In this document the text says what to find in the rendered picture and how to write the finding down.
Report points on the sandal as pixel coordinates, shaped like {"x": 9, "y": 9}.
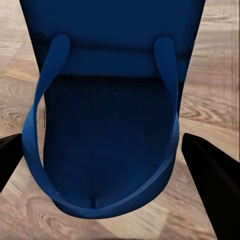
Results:
{"x": 112, "y": 73}

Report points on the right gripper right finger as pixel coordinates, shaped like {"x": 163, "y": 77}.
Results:
{"x": 217, "y": 178}

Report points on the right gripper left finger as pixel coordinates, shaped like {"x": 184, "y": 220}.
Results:
{"x": 11, "y": 152}

